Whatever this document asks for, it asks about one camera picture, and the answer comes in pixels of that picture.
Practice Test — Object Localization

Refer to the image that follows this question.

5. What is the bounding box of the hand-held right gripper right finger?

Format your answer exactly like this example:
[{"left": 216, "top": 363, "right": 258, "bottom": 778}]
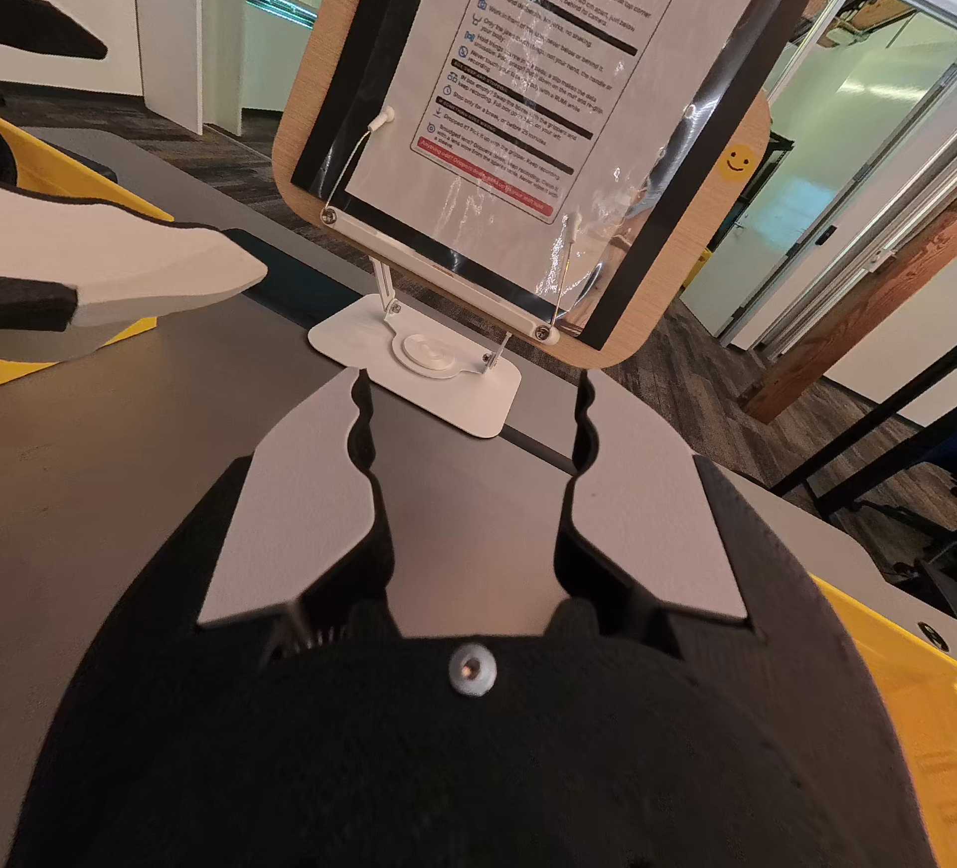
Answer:
[{"left": 555, "top": 367, "right": 750, "bottom": 633}]

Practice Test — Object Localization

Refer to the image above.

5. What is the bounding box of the yellow plastic bin with cables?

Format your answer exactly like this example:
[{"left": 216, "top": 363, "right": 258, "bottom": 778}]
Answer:
[{"left": 0, "top": 117, "right": 176, "bottom": 385}]

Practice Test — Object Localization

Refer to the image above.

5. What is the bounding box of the white document stand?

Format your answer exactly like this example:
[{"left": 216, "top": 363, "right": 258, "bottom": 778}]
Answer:
[{"left": 308, "top": 106, "right": 584, "bottom": 440}]

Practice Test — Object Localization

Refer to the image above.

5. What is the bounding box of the rounded wooden board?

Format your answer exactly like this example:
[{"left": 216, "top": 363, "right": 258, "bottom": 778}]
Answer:
[{"left": 271, "top": 0, "right": 771, "bottom": 370}]

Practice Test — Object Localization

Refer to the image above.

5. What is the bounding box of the brown wooden post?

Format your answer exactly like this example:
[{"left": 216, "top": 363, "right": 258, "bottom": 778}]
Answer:
[{"left": 736, "top": 206, "right": 957, "bottom": 427}]

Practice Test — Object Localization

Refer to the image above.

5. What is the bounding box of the black pole stand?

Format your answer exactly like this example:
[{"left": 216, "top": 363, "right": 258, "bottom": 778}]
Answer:
[{"left": 770, "top": 348, "right": 957, "bottom": 499}]

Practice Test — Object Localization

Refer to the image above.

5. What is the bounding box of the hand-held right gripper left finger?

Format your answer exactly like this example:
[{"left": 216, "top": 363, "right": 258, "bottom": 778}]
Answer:
[{"left": 196, "top": 364, "right": 396, "bottom": 643}]

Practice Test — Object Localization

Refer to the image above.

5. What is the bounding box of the laminated instruction sheet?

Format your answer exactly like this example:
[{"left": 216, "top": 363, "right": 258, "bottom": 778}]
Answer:
[{"left": 290, "top": 0, "right": 853, "bottom": 352}]

